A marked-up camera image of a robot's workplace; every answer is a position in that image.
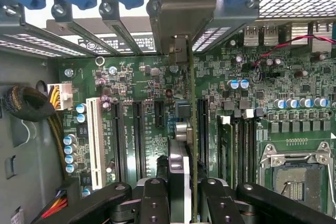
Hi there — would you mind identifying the black sleeved wire bundle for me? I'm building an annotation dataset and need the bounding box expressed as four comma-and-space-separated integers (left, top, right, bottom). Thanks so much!
2, 84, 56, 122

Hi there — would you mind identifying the red and black twisted wire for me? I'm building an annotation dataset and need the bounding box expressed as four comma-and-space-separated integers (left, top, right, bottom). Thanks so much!
251, 34, 336, 67

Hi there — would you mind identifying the yellow and black wire bundle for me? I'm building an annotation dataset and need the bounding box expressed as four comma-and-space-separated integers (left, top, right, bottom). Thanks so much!
47, 84, 66, 183

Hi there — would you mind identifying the CPU socket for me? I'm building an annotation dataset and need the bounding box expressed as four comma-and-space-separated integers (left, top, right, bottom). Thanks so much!
258, 141, 336, 210

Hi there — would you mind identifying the white motherboard power connector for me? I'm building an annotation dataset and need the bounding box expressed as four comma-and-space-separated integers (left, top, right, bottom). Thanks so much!
47, 82, 73, 111

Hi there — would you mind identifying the metal slot cover plate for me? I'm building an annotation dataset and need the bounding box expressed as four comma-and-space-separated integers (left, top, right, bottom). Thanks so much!
99, 1, 144, 55
0, 1, 90, 58
51, 3, 120, 56

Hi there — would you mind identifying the white expansion slot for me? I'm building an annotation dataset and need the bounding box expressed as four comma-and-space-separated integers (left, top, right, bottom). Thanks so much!
86, 97, 106, 190

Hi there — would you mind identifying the short black expansion slot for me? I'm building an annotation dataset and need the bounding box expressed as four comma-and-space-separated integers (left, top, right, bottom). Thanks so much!
153, 100, 166, 128

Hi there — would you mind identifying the green motherboard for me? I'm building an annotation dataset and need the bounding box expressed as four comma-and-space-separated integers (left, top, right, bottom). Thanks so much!
56, 24, 336, 217

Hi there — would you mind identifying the black open PC case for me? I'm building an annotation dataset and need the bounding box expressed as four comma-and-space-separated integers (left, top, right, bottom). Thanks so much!
0, 0, 336, 224

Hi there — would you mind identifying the black RAM slot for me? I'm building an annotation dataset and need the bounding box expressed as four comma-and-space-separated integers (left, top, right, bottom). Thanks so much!
243, 109, 257, 183
234, 113, 246, 184

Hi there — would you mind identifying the long black expansion slot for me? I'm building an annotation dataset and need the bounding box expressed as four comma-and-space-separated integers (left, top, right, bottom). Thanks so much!
132, 100, 147, 180
110, 101, 127, 183

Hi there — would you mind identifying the metal rear port housing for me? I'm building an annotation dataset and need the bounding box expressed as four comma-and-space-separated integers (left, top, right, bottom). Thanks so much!
311, 22, 334, 53
290, 23, 310, 46
243, 26, 279, 46

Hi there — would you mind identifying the red and orange wire bundle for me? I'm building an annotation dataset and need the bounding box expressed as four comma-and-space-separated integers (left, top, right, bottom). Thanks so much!
39, 189, 69, 219

